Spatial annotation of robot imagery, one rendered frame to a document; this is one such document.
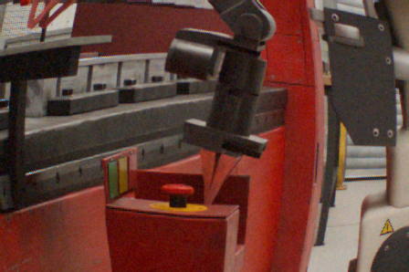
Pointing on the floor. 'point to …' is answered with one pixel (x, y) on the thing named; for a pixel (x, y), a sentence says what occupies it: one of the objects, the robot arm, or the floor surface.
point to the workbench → (329, 161)
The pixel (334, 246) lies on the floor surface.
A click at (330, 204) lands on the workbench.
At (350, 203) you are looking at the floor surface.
